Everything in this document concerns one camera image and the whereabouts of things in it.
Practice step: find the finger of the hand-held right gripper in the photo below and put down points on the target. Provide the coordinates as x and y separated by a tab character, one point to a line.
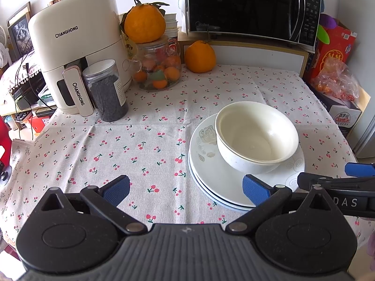
359	169
337	183

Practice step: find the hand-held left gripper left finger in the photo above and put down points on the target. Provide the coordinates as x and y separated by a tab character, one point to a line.
117	190

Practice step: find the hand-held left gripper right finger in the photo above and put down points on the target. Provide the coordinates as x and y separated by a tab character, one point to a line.
255	190

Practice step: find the white bowl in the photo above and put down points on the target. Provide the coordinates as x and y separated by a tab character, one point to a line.
257	131
249	167

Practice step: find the white plate with swirl print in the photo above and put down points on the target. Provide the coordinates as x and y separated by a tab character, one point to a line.
211	164

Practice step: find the small blue patterned plate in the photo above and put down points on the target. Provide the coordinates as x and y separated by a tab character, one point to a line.
202	188

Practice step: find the person's right forearm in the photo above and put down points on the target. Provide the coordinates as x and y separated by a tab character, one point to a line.
371	253

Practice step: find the silver refrigerator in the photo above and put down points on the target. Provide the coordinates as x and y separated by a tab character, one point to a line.
366	140

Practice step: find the cherry print tablecloth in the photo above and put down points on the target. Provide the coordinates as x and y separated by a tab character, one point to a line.
131	152

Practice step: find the white cardboard box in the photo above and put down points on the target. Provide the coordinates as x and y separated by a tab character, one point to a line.
345	117

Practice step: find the clear plastic jar dark contents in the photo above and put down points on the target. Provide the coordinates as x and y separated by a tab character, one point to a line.
107	99

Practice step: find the clear plastic bag of fruit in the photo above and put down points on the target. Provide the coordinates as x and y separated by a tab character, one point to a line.
337	79

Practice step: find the small red box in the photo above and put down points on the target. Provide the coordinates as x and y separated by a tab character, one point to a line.
41	124

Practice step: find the embroidered white cloth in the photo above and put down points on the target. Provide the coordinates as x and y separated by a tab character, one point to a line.
20	152

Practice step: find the red printed cardboard box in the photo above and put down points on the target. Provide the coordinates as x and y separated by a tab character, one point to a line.
339	44

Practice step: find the glass jar with small oranges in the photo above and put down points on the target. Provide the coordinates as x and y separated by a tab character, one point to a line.
155	67

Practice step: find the white wood-edged stand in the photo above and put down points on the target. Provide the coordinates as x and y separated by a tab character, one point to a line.
263	55

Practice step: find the green plastic item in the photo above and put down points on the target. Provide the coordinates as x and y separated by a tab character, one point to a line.
322	36

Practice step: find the cream air fryer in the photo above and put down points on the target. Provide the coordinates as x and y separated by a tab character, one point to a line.
73	49

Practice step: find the lace trimmed cloth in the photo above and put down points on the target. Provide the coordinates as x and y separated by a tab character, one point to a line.
20	74

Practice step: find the large orange with leaves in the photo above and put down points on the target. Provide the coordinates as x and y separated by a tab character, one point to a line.
143	23

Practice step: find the stack of white paper tubs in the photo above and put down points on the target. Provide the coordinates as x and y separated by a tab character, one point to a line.
170	26

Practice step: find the white fan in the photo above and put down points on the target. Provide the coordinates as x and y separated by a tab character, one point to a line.
3	49

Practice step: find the framed cat picture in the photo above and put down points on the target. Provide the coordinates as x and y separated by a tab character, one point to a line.
20	35

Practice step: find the black microwave oven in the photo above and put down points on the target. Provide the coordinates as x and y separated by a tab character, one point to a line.
243	3

